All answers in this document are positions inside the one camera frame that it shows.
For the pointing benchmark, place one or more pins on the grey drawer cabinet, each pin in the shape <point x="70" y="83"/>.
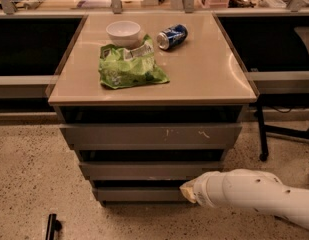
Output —
<point x="206" y="85"/>

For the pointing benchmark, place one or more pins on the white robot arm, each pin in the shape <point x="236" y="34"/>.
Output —
<point x="258" y="191"/>

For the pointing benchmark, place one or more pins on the green chip bag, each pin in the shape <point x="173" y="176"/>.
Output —
<point x="125" y="68"/>

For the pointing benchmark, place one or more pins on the black object on floor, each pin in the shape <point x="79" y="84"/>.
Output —
<point x="54" y="226"/>

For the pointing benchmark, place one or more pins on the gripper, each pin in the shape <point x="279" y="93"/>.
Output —
<point x="204" y="190"/>

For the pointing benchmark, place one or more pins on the black table leg with caster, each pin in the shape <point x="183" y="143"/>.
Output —
<point x="262" y="131"/>

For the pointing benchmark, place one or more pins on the blue soda can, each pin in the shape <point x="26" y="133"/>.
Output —
<point x="172" y="37"/>

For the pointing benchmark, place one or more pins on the grey top drawer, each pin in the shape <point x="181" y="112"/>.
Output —
<point x="175" y="136"/>

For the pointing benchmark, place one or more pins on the grey drawer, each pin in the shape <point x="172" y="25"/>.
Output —
<point x="164" y="170"/>
<point x="175" y="136"/>
<point x="138" y="194"/>

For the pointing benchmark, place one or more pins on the grey bottom drawer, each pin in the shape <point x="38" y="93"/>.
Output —
<point x="138" y="194"/>

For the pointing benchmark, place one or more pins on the white bowl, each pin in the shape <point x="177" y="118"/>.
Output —
<point x="123" y="33"/>

